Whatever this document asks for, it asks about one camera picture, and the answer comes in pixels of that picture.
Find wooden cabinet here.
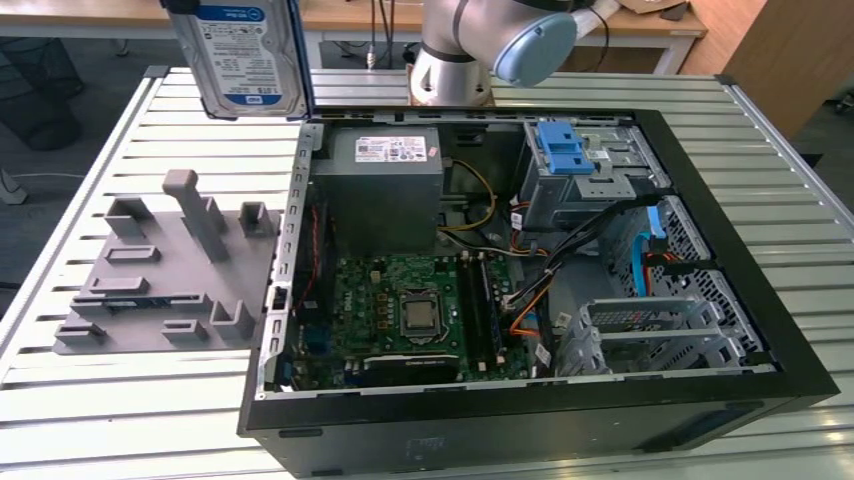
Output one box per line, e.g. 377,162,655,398
683,0,854,144

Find black cable bundle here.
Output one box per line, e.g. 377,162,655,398
505,192,661,311

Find orange red flat wire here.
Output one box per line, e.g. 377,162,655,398
508,287,543,342

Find silver metal disk bay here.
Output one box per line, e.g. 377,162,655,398
556,294,759,377

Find silver CPU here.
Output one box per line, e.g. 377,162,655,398
402,301,438,329

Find yellow wire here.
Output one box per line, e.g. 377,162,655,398
436,158,498,234

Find blue flat wire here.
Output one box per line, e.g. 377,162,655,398
629,207,668,301

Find RAM slot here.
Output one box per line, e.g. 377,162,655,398
465,252,492,371
473,252,498,369
456,252,485,372

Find grey metal drive cage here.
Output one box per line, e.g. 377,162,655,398
519,122,668,234

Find brown cardboard piece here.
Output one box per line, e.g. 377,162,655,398
619,0,688,22

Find grey power supply box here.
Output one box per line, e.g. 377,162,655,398
312,124,445,256

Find black open PC case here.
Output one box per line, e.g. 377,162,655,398
236,103,841,479

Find wooden desk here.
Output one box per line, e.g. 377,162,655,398
0,0,709,76

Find black graphics card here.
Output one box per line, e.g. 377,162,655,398
357,352,462,387

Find green motherboard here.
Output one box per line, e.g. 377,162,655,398
292,252,555,391

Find CPU socket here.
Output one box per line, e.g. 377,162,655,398
392,287,448,346

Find black mesh waste bin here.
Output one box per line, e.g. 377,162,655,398
0,37,86,152

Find blue plastic drive latch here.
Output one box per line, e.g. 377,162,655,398
536,122,600,176

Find hard disk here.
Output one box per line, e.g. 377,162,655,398
158,0,314,122

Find grey parts rack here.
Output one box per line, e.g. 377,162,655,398
51,168,285,357

